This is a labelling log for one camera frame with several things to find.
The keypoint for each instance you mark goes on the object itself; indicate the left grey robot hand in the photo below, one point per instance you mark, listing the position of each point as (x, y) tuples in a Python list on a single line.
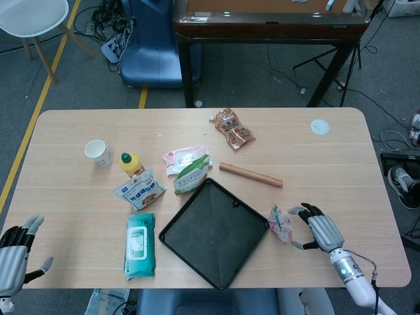
[(11, 265)]

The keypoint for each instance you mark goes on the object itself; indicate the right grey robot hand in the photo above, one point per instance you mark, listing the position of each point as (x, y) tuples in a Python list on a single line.
[(325, 231)]

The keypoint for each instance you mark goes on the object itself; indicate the small pink snack packet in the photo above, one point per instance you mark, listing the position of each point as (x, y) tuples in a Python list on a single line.
[(282, 229)]

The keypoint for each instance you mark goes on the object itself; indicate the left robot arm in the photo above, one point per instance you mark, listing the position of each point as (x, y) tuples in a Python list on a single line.
[(6, 303)]

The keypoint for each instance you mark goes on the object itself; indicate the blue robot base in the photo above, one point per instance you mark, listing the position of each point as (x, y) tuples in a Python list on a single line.
[(154, 49)]

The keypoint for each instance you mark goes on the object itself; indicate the black square tray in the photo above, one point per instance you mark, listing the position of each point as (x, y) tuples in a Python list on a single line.
[(213, 236)]

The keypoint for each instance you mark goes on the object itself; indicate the green white corn starch bag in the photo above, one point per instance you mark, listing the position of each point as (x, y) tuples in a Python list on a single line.
[(190, 178)]

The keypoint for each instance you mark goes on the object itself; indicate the white castor sugar bag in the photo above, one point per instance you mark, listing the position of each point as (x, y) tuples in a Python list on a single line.
[(141, 193)]

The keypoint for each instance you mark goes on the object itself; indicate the white robot body shell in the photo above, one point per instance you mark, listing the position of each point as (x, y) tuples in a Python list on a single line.
[(308, 303)]

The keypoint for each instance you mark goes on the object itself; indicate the grey sneaker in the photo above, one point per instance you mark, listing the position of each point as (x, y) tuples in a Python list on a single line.
[(405, 187)]

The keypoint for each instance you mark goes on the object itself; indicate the wooden rolling pin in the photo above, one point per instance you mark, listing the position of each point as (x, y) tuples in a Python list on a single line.
[(249, 174)]

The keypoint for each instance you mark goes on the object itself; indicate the black floor case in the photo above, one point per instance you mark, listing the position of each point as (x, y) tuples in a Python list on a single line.
[(400, 159)]

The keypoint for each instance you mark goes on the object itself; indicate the white round grommet cover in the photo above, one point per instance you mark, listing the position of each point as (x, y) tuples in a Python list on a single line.
[(320, 126)]

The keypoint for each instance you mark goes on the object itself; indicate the teal wet wipes pack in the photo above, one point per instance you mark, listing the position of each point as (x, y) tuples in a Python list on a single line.
[(139, 246)]

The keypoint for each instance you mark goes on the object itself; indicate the brown bread package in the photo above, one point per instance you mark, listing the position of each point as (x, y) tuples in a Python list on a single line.
[(234, 131)]

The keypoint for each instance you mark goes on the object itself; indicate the white floor device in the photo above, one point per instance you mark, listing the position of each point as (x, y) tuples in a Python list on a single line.
[(416, 128)]

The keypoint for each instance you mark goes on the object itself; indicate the blue padded seat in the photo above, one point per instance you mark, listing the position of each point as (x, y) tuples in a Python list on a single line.
[(203, 302)]

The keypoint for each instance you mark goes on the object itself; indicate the white paper cup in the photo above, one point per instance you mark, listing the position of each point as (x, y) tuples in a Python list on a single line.
[(96, 151)]

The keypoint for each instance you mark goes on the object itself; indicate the yellow bottle green cap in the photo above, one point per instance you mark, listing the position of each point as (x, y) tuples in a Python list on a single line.
[(129, 167)]

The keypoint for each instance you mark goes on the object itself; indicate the pink white wipes pack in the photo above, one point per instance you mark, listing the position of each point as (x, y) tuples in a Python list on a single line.
[(178, 159)]

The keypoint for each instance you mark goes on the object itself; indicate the black tripod stand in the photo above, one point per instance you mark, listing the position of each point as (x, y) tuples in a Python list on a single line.
[(348, 65)]

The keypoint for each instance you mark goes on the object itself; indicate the white round floor disc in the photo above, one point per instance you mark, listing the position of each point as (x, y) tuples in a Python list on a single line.
[(198, 103)]

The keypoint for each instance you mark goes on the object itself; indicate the brown mahjong table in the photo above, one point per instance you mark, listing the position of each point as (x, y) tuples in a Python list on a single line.
[(262, 29)]

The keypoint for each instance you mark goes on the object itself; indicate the blue white mahjong tile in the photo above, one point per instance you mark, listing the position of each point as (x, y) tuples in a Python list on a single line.
[(330, 4)]

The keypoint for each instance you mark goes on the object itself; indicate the white power strip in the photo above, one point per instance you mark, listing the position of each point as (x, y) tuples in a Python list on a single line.
[(110, 49)]

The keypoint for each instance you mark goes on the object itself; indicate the white chair wooden legs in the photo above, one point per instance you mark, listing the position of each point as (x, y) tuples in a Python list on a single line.
[(29, 16)]

